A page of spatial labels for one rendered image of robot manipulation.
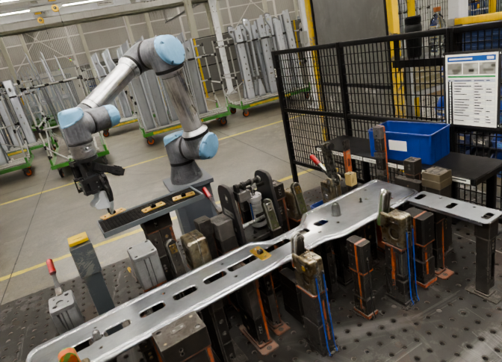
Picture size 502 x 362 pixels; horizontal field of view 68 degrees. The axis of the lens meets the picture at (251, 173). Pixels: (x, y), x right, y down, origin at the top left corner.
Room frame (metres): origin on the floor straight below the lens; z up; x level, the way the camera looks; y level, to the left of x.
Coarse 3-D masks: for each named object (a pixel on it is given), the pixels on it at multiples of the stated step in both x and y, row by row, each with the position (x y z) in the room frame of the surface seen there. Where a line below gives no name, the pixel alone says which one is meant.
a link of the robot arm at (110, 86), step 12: (132, 48) 1.58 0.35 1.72; (120, 60) 1.56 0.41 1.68; (132, 60) 1.54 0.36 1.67; (120, 72) 1.50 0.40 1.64; (132, 72) 1.54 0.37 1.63; (108, 84) 1.44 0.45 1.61; (120, 84) 1.48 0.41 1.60; (96, 96) 1.39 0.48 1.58; (108, 96) 1.42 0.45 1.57; (84, 108) 1.34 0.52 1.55
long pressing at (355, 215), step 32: (352, 192) 1.38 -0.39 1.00; (416, 192) 1.28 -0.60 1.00; (352, 224) 1.14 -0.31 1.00; (224, 256) 1.10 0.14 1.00; (288, 256) 1.03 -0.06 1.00; (160, 288) 0.99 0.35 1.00; (224, 288) 0.93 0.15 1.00; (96, 320) 0.90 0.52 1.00; (160, 320) 0.85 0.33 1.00; (32, 352) 0.82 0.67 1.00; (96, 352) 0.78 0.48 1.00
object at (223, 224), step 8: (216, 216) 1.27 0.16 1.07; (224, 216) 1.25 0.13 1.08; (216, 224) 1.20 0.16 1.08; (224, 224) 1.20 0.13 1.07; (232, 224) 1.21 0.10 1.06; (216, 232) 1.21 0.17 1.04; (224, 232) 1.19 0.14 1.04; (232, 232) 1.21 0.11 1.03; (216, 240) 1.22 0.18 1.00; (224, 240) 1.19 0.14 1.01; (232, 240) 1.20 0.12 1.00; (224, 248) 1.19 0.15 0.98; (232, 248) 1.20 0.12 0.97; (224, 272) 1.23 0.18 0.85; (232, 296) 1.21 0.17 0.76; (232, 304) 1.22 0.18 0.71
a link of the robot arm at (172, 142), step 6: (174, 132) 1.74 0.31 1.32; (180, 132) 1.66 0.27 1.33; (168, 138) 1.65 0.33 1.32; (174, 138) 1.64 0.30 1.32; (180, 138) 1.64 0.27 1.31; (168, 144) 1.65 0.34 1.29; (174, 144) 1.64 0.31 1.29; (180, 144) 1.62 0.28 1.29; (168, 150) 1.66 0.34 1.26; (174, 150) 1.63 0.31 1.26; (180, 150) 1.61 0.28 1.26; (168, 156) 1.67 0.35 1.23; (174, 156) 1.64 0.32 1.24; (180, 156) 1.63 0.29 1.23; (174, 162) 1.65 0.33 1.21; (180, 162) 1.64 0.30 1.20
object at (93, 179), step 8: (80, 160) 1.16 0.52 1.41; (88, 160) 1.16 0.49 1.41; (72, 168) 1.16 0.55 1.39; (80, 168) 1.15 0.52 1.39; (88, 168) 1.17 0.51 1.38; (80, 176) 1.16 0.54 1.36; (88, 176) 1.17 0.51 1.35; (96, 176) 1.16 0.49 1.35; (104, 176) 1.18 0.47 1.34; (80, 184) 1.17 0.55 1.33; (88, 184) 1.15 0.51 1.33; (96, 184) 1.16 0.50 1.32; (104, 184) 1.17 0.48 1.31; (80, 192) 1.18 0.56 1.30; (88, 192) 1.14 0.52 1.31; (96, 192) 1.15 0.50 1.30
